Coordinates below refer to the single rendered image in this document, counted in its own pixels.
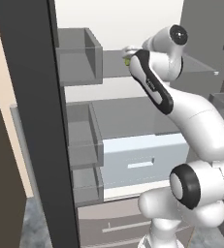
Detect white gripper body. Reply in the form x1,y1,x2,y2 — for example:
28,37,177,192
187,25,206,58
120,45,144,60

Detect short glass fridge shelf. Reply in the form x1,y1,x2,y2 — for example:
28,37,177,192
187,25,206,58
89,96,189,140

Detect dark grey fridge door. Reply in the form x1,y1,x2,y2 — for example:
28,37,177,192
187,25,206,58
0,0,81,248

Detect brown cabinet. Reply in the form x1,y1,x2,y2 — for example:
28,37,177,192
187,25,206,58
0,67,27,248

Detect large grey door bin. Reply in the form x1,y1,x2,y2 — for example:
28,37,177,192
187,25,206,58
54,27,104,87

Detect pale blue crisper drawer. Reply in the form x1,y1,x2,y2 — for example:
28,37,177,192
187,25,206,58
101,132,191,192

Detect medium grey door bin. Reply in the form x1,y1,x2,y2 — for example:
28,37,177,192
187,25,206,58
65,102,105,171

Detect small grey door bin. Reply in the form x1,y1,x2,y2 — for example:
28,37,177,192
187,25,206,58
71,166,105,208

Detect grey freezer drawer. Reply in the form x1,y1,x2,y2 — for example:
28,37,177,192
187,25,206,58
77,196,196,248

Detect white crisper drawer handle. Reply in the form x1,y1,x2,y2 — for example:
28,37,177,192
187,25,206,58
126,157,156,171

